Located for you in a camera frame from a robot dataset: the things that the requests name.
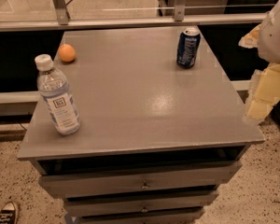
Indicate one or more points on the top grey drawer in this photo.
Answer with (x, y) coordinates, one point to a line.
(136, 180)

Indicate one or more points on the blue soda can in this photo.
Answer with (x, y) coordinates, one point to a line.
(187, 48)

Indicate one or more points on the clear plastic water bottle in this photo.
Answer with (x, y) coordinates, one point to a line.
(55, 91)

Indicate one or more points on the grey drawer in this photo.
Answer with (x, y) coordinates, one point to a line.
(136, 180)
(140, 204)
(155, 217)

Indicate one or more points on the metal railing frame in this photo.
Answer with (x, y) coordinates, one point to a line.
(33, 15)

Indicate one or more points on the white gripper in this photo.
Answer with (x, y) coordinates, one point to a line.
(276, 36)

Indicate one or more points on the middle grey drawer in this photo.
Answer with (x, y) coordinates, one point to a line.
(140, 204)

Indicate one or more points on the black and white sneaker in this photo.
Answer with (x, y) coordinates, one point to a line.
(9, 214)

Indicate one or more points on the bottom grey drawer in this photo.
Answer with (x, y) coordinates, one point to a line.
(155, 217)

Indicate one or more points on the grey drawer cabinet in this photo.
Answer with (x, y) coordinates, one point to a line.
(139, 110)

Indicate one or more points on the orange fruit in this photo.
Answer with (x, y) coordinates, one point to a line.
(66, 53)

